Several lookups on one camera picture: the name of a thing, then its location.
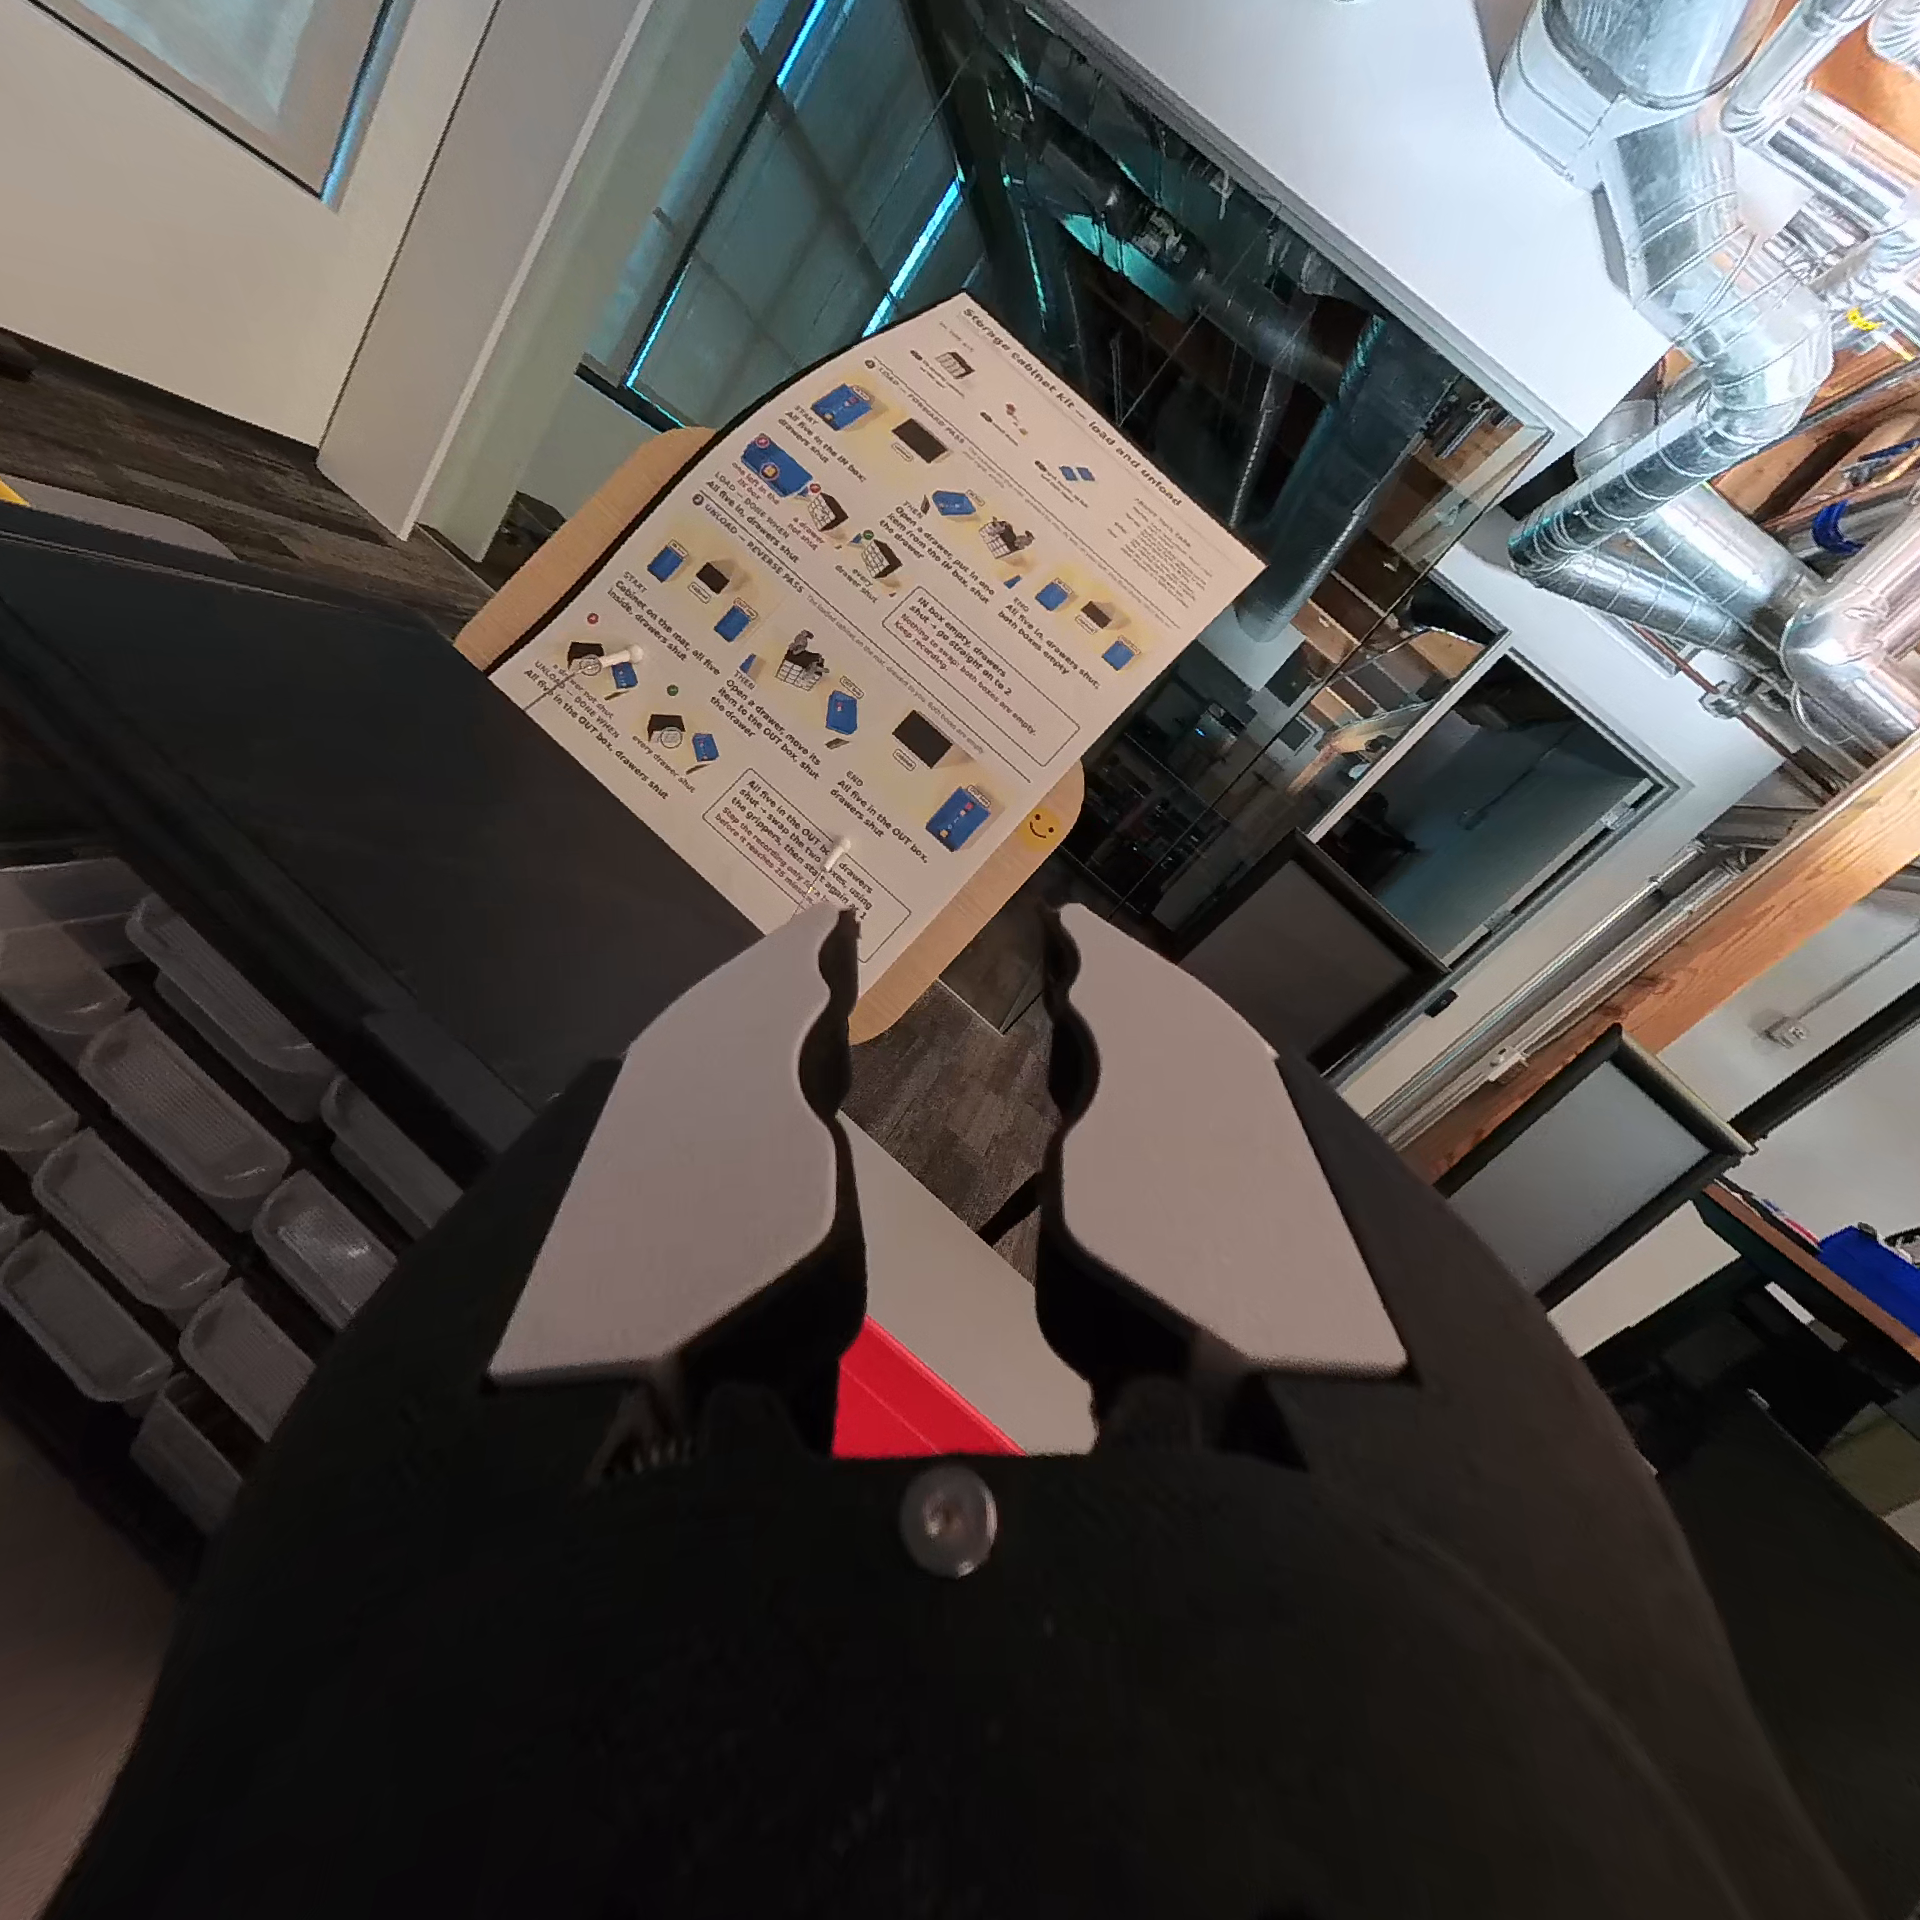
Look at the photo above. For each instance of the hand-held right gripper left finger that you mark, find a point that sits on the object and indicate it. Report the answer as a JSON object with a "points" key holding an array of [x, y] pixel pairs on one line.
{"points": [[705, 1186]]}

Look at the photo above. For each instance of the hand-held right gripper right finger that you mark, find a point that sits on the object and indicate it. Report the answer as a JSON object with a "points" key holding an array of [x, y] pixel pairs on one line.
{"points": [[1215, 1201]]}

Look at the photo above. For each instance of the black drawer cabinet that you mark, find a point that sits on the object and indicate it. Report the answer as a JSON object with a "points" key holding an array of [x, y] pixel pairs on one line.
{"points": [[377, 780]]}

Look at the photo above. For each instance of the grid of clear drawers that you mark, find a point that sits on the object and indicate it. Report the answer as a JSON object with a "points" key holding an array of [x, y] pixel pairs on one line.
{"points": [[166, 1097]]}

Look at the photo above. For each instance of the ribbed metal duct elbow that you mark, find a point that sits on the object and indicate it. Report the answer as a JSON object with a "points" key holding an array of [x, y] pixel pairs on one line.
{"points": [[1635, 166]]}

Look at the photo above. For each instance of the black computer monitor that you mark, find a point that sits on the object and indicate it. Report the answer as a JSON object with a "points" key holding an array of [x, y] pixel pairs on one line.
{"points": [[1290, 938], [1575, 1171]]}

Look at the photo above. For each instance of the red plastic bin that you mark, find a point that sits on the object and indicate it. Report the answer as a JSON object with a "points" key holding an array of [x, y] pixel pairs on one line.
{"points": [[901, 1403]]}

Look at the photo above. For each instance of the rounded wooden backing board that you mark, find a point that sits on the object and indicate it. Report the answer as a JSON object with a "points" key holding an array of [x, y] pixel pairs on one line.
{"points": [[983, 938]]}

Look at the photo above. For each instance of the white poster peg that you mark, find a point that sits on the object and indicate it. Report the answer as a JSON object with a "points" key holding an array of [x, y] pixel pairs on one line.
{"points": [[627, 657]]}

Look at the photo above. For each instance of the instruction poster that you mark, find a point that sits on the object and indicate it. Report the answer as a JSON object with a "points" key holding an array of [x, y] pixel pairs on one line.
{"points": [[901, 629]]}

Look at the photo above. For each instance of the wooden top standing desk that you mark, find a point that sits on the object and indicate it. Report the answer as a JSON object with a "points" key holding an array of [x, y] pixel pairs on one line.
{"points": [[1801, 1290]]}

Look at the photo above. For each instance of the blue plastic bin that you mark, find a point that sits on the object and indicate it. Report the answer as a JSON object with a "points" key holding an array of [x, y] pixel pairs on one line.
{"points": [[1869, 1258]]}

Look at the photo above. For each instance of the silver insulated pipe run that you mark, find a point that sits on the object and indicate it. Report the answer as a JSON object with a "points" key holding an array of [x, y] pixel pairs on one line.
{"points": [[1846, 77]]}

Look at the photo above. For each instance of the spiral metal duct branch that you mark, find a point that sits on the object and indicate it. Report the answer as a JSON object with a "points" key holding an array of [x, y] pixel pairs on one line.
{"points": [[1682, 541]]}

